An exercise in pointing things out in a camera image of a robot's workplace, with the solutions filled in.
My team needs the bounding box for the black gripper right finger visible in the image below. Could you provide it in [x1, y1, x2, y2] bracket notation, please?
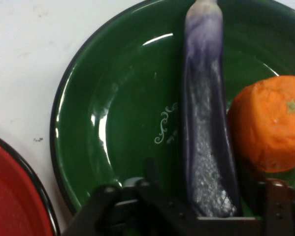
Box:
[258, 178, 295, 236]

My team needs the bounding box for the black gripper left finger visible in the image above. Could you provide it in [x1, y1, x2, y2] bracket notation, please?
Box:
[63, 157, 197, 236]

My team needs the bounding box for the purple eggplant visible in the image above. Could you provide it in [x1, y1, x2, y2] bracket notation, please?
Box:
[179, 0, 241, 218]

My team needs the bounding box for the orange fruit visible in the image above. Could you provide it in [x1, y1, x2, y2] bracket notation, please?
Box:
[227, 75, 295, 173]

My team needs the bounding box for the green plate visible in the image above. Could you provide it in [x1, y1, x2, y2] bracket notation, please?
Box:
[50, 0, 295, 217]

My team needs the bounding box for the red plate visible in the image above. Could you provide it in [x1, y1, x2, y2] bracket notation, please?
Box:
[0, 132, 61, 236]

